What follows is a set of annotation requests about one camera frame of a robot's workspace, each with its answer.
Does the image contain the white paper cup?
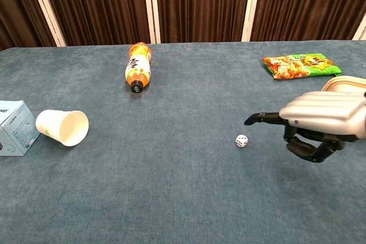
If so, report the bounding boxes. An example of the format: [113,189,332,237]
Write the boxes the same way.
[35,109,90,147]

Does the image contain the brown pleated curtain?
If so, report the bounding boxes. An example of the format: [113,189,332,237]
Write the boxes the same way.
[0,0,57,52]
[250,0,366,42]
[154,0,253,43]
[38,0,152,47]

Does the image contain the green orange snack bag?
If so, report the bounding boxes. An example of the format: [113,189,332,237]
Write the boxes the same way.
[261,53,343,81]

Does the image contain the blue table cloth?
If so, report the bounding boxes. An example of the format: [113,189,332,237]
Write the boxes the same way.
[0,39,366,244]

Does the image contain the beige plastic container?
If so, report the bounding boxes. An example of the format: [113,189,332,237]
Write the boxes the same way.
[321,75,366,93]

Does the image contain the white die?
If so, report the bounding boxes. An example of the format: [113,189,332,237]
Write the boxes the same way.
[235,134,249,149]

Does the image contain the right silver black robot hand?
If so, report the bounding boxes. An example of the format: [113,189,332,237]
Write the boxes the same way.
[244,90,366,163]

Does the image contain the white screen frame post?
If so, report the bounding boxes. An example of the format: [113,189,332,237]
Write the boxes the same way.
[241,0,264,42]
[141,0,162,45]
[352,12,366,41]
[25,0,67,47]

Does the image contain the light blue cardboard box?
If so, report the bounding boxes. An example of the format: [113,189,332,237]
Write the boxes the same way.
[0,100,41,157]

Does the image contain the orange drink bottle black cap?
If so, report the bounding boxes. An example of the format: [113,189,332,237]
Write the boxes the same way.
[125,42,153,94]

